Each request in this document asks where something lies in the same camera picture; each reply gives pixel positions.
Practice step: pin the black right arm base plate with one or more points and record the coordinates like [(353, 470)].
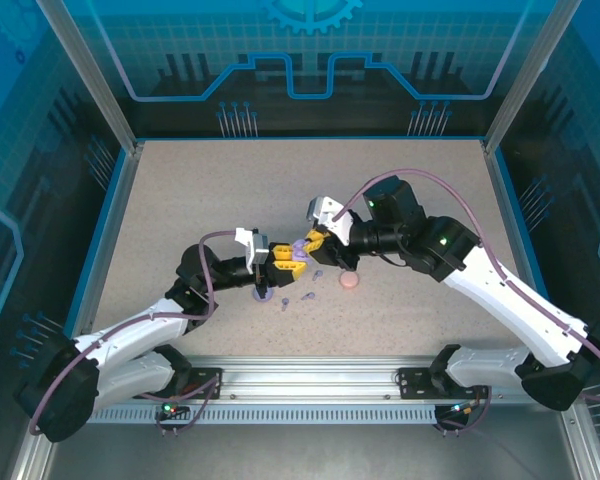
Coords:
[(412, 382)]

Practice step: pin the purple earbud charging case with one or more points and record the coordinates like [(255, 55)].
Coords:
[(300, 254), (267, 299)]

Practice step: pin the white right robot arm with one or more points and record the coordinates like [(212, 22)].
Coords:
[(510, 300)]

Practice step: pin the aluminium mounting rail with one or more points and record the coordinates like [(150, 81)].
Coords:
[(305, 375)]

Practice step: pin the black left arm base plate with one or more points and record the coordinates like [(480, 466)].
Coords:
[(205, 382)]

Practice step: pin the small LED circuit board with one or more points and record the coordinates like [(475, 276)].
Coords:
[(457, 410), (170, 407)]

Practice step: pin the pink earbud charging case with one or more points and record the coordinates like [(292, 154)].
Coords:
[(349, 280)]

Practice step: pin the aluminium frame post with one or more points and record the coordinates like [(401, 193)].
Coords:
[(522, 80), (95, 85)]

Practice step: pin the blue table border strip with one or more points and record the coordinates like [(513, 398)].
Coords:
[(98, 240), (521, 225)]

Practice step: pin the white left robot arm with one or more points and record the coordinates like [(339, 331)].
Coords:
[(130, 332)]

